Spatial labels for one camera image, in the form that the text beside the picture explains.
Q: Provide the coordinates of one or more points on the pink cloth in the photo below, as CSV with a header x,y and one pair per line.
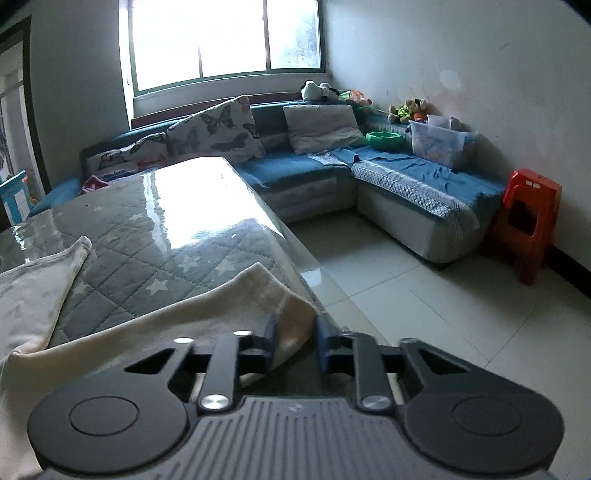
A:
x,y
94,184

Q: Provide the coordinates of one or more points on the grey star quilted table cover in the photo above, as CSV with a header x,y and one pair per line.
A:
x,y
138,240

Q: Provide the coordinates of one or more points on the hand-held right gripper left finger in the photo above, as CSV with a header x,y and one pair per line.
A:
x,y
271,339

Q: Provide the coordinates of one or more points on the dark door frame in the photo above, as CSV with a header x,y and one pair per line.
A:
x,y
34,138

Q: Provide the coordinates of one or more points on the brown plush bear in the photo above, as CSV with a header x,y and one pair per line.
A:
x,y
418,108

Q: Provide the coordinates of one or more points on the white patterned cloth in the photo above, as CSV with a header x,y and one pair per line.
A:
x,y
323,158

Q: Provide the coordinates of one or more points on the green plastic basin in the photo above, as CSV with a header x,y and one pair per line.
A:
x,y
383,141

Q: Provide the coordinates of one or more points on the blue sofa blanket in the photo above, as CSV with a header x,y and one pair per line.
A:
x,y
415,175

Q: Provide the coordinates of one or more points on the orange and green plush toy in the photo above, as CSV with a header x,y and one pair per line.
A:
x,y
355,97

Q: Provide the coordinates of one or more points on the black and white plush toy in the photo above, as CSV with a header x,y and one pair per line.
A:
x,y
318,91

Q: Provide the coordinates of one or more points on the small butterfly print cushion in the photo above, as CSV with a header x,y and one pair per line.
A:
x,y
129,157

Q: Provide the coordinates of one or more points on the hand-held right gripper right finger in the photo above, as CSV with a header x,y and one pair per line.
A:
x,y
322,344

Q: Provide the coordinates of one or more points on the blue corner sofa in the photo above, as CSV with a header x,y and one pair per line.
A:
x,y
295,170

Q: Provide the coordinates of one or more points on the green framed window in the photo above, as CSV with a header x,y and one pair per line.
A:
x,y
231,37

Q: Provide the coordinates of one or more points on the red plastic stool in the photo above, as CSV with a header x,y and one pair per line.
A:
x,y
531,184

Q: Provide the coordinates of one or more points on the clear plastic storage box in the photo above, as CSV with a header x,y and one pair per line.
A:
x,y
438,143

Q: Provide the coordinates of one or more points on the large butterfly print cushion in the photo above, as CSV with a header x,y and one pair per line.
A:
x,y
221,129

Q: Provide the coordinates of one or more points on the white pillow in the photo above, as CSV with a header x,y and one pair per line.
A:
x,y
323,127

